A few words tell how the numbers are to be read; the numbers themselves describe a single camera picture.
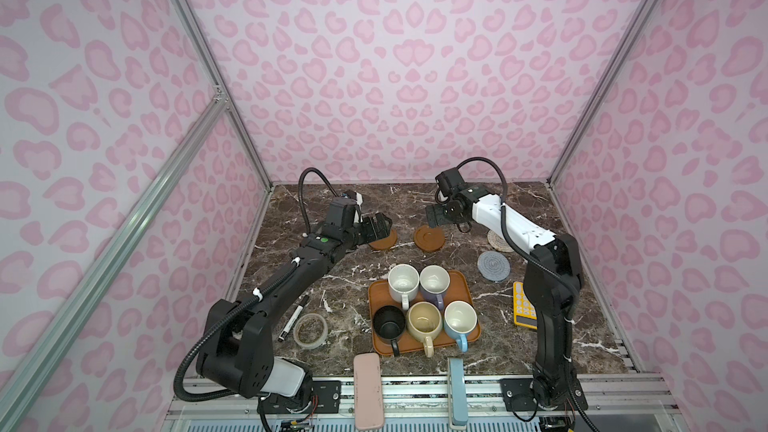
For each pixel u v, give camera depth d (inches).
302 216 25.7
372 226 29.5
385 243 39.6
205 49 32.3
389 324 33.0
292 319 33.7
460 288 36.1
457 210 26.7
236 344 16.7
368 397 27.7
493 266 37.6
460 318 32.2
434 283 36.2
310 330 33.1
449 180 29.5
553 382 24.6
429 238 40.6
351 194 30.2
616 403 28.8
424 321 33.1
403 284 35.7
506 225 22.6
